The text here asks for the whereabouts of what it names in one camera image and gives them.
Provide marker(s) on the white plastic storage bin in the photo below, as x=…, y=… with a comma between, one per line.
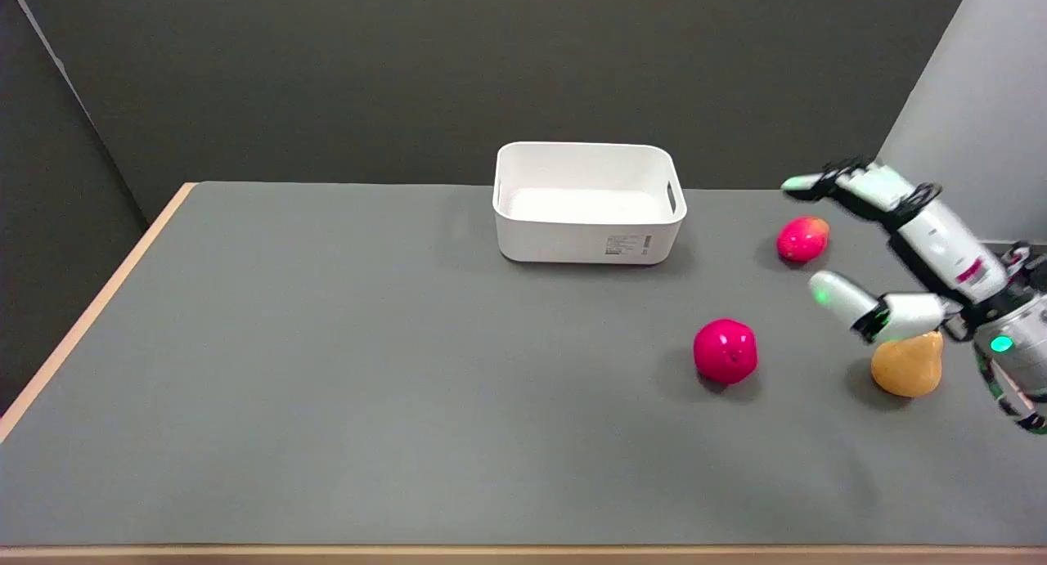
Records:
x=587, y=205

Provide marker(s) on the red yellow mango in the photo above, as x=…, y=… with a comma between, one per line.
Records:
x=802, y=238

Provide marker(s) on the grey table mat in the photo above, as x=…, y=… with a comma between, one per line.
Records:
x=507, y=369

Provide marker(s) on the orange pear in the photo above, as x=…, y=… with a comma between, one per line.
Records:
x=908, y=369

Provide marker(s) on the magenta pomegranate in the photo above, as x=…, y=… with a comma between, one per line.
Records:
x=725, y=351

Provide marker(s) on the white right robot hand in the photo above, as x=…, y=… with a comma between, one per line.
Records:
x=941, y=242

